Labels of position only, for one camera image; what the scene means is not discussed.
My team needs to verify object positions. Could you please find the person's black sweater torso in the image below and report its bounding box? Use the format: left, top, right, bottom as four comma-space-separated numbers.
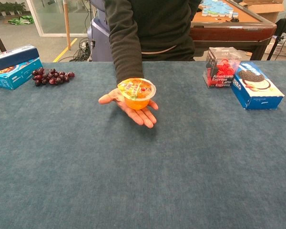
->
104, 0, 203, 62

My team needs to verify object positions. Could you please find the person's black sleeved right forearm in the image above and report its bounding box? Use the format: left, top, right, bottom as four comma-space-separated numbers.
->
109, 0, 145, 84

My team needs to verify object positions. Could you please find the light blue snack box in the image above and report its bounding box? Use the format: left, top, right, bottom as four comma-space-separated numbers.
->
0, 57, 43, 91

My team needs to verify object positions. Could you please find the tangle of black cables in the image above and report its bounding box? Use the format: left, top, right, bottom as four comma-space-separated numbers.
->
69, 38, 96, 62

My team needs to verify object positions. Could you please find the white plastic basket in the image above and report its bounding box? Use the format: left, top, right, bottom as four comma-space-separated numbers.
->
264, 35, 286, 57

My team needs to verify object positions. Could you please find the orange jelly cup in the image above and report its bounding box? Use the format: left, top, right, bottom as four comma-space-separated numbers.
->
117, 77, 157, 111

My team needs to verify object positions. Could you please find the white framed glass partition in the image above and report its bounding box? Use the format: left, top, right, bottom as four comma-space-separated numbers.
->
26, 0, 93, 38

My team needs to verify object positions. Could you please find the black tripod stand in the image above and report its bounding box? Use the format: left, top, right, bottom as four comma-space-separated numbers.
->
266, 0, 286, 61

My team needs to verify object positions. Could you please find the dark blue long box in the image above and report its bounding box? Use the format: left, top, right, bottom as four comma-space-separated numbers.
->
0, 44, 40, 72

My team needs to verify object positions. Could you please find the clear red coffee capsule box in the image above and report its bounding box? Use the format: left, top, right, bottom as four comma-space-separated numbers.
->
202, 47, 243, 89

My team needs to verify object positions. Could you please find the row of potted plants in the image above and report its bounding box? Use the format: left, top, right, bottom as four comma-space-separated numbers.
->
0, 1, 26, 17

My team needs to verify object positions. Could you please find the brown cardboard box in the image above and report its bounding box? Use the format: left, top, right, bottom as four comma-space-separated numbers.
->
243, 0, 286, 23

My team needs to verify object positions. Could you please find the blue Oreo cookie box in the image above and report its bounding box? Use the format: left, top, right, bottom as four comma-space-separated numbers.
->
230, 62, 285, 111

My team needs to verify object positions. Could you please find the blue felt tablecloth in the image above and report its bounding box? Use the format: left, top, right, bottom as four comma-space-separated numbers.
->
0, 61, 286, 229

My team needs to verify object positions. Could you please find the green cloth heap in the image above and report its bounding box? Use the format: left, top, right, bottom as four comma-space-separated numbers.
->
8, 15, 35, 25

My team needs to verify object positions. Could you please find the light wooden pole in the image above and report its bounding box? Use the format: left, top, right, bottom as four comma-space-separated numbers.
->
63, 0, 72, 51

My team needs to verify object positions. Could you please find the blue map puzzle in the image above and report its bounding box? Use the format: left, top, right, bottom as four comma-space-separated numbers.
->
201, 0, 234, 17

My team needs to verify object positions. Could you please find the bunch of red grapes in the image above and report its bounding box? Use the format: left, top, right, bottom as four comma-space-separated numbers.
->
31, 67, 75, 87

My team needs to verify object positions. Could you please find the grey blue machine base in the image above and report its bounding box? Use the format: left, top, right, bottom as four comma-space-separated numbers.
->
87, 0, 114, 62

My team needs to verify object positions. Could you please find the dark wooden framed table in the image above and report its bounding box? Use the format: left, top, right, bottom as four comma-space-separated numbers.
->
190, 0, 277, 61

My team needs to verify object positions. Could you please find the person's bare right hand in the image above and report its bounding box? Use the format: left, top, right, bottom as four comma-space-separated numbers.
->
98, 82, 159, 129

